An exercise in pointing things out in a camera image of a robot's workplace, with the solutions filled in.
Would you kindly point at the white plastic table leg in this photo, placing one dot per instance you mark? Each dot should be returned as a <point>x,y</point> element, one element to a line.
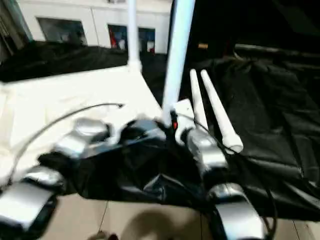
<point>198,97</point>
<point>220,112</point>
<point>177,55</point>
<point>133,35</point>

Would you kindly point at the white plastic table top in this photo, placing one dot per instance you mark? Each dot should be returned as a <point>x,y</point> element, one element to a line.
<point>65,95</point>

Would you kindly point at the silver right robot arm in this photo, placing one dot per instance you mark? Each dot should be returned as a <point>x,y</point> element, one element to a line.
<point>205,152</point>

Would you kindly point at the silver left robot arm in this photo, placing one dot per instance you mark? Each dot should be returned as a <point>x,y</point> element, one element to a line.
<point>75,142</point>

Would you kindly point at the small yellow label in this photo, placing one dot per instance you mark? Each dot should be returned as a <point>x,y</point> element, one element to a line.
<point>202,46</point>

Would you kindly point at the red bottle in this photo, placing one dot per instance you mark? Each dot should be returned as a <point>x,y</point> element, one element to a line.
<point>112,37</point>

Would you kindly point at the black plastic mat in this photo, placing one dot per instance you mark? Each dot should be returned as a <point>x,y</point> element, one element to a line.
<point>280,110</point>

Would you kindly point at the white glass-door cabinet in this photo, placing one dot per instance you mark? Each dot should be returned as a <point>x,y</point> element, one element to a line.
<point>90,12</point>

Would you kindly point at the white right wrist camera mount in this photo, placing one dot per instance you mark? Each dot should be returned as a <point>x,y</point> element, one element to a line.
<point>183,112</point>

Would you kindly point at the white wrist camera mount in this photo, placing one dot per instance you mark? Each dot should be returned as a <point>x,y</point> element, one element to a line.
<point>183,112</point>
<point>114,131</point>

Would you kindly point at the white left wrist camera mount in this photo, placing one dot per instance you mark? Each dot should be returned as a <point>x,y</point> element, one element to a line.
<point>114,131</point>

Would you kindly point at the dark metal rail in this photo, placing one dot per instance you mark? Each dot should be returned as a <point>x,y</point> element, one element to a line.
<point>275,50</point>

